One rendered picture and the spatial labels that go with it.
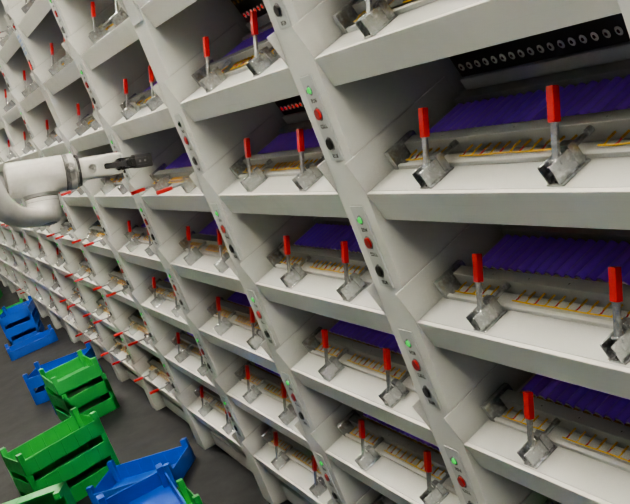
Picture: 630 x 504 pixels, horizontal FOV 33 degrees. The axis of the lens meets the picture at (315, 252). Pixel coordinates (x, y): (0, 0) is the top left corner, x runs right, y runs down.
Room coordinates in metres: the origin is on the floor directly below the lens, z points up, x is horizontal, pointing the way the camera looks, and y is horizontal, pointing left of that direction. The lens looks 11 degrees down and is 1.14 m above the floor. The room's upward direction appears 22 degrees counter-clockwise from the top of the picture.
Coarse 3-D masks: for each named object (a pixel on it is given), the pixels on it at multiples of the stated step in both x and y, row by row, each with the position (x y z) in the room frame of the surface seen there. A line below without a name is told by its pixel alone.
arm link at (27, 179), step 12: (60, 156) 2.47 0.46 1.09; (12, 168) 2.42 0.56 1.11; (24, 168) 2.42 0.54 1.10; (36, 168) 2.43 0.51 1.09; (48, 168) 2.43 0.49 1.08; (60, 168) 2.44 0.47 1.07; (12, 180) 2.40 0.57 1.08; (24, 180) 2.41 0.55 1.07; (36, 180) 2.42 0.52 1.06; (48, 180) 2.43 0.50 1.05; (60, 180) 2.44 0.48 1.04; (12, 192) 2.41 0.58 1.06; (24, 192) 2.42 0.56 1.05; (36, 192) 2.42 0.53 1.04; (48, 192) 2.42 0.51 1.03
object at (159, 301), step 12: (156, 276) 3.40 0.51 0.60; (144, 288) 3.39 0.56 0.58; (156, 288) 3.38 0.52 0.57; (168, 288) 3.21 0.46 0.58; (144, 300) 3.38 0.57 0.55; (156, 300) 3.20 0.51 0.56; (168, 300) 3.18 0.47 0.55; (156, 312) 3.19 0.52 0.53; (168, 312) 3.06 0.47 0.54; (180, 312) 2.80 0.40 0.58; (180, 324) 2.93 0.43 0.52
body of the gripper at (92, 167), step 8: (80, 160) 2.46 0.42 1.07; (88, 160) 2.45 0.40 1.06; (96, 160) 2.46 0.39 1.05; (104, 160) 2.46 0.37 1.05; (112, 160) 2.46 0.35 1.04; (80, 168) 2.46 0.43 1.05; (88, 168) 2.46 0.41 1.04; (96, 168) 2.47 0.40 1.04; (104, 168) 2.46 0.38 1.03; (112, 168) 2.47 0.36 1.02; (80, 176) 2.46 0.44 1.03; (88, 176) 2.45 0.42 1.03; (96, 176) 2.46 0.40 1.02; (104, 176) 2.47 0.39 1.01; (80, 184) 2.47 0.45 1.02
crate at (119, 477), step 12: (156, 456) 3.37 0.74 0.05; (168, 456) 3.36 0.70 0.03; (180, 456) 3.25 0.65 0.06; (192, 456) 3.32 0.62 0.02; (120, 468) 3.41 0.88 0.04; (132, 468) 3.39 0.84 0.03; (144, 468) 3.38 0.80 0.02; (168, 468) 3.15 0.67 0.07; (180, 468) 3.21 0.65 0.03; (108, 480) 3.36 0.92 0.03; (120, 480) 3.40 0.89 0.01; (132, 480) 3.35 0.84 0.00; (96, 492) 3.27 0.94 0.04; (108, 492) 3.21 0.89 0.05
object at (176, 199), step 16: (176, 144) 2.76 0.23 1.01; (160, 160) 2.74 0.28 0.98; (144, 176) 2.72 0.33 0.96; (192, 176) 2.14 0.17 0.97; (144, 192) 2.72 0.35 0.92; (176, 192) 2.40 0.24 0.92; (192, 192) 2.26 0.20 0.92; (160, 208) 2.61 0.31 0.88; (176, 208) 2.46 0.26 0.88; (192, 208) 2.32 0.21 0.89; (208, 208) 2.19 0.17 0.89
